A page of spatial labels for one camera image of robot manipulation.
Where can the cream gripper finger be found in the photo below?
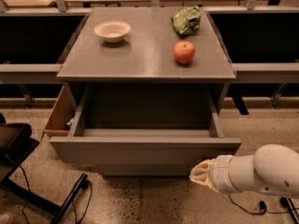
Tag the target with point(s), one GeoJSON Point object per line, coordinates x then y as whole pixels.
{"type": "Point", "coordinates": [200, 174]}

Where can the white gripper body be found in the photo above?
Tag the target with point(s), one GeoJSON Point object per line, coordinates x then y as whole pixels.
{"type": "Point", "coordinates": [220, 174]}

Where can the grey top drawer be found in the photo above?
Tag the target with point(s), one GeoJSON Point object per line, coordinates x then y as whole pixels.
{"type": "Point", "coordinates": [144, 126]}

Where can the grey drawer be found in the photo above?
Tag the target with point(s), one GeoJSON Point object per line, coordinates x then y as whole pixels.
{"type": "Point", "coordinates": [144, 126]}
{"type": "Point", "coordinates": [143, 169]}

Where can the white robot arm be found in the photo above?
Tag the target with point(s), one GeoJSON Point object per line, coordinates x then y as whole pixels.
{"type": "Point", "coordinates": [272, 170]}

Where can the grey bottom drawer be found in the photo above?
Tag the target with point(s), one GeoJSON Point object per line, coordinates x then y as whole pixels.
{"type": "Point", "coordinates": [143, 169]}

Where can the grey drawer cabinet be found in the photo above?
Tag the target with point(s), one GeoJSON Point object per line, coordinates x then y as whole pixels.
{"type": "Point", "coordinates": [144, 56]}

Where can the black bar on floor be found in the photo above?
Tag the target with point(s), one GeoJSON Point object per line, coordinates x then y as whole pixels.
{"type": "Point", "coordinates": [291, 208]}

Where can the red apple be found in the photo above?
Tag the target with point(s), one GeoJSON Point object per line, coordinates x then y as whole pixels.
{"type": "Point", "coordinates": [183, 52]}

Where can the cardboard box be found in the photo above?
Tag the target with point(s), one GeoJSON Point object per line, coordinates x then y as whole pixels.
{"type": "Point", "coordinates": [61, 113]}

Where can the white bowl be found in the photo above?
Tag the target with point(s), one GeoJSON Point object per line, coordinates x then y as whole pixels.
{"type": "Point", "coordinates": [112, 31]}

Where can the grey right rail frame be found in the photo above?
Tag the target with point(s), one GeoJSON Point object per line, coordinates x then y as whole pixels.
{"type": "Point", "coordinates": [262, 44]}

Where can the grey rail frame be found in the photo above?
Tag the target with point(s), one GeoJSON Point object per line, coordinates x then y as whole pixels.
{"type": "Point", "coordinates": [262, 44]}
{"type": "Point", "coordinates": [34, 42]}

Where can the grey left rail frame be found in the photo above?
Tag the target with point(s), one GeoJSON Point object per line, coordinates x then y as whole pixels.
{"type": "Point", "coordinates": [34, 42]}

